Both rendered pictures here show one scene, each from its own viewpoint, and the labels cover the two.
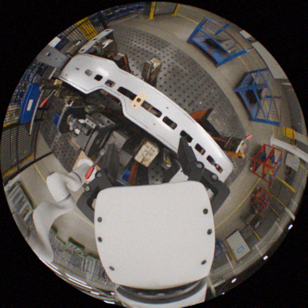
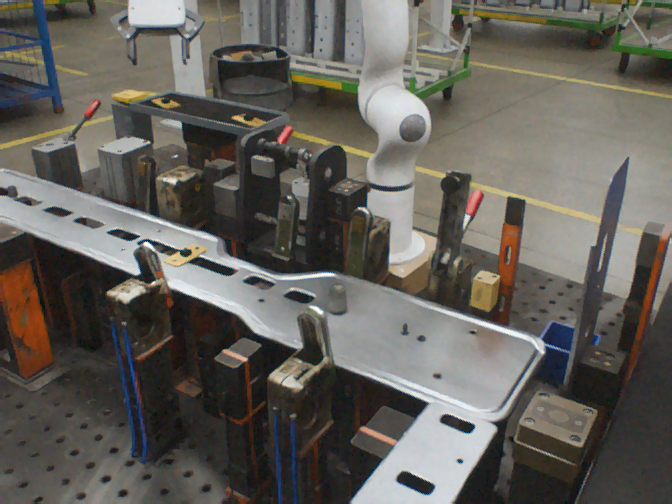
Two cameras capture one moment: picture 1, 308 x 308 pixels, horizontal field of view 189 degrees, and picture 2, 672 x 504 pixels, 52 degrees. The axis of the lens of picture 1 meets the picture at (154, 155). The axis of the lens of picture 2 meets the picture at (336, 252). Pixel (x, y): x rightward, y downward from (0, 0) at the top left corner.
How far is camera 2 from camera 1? 1.30 m
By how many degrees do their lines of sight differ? 46
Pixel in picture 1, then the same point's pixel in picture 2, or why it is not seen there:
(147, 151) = (177, 175)
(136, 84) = (187, 277)
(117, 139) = (230, 183)
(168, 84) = (81, 458)
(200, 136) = (52, 223)
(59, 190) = (377, 107)
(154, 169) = not seen: hidden behind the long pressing
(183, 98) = (35, 420)
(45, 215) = (366, 23)
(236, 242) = not seen: outside the picture
